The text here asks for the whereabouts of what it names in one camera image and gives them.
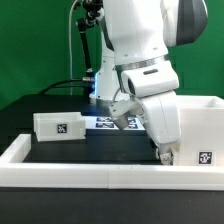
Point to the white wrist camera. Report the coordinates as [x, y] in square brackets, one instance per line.
[150, 80]

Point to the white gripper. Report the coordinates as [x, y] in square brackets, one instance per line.
[161, 120]

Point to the white drawer tray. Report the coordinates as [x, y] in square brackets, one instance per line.
[59, 126]

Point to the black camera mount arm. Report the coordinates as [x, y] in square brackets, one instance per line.
[92, 8]

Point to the white U-shaped table fence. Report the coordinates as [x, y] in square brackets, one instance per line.
[15, 172]

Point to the white marker tag sheet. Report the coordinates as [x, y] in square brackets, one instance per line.
[99, 122]

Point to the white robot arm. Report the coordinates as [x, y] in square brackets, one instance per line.
[139, 32]

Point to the white drawer cabinet box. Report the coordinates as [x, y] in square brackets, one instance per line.
[202, 131]

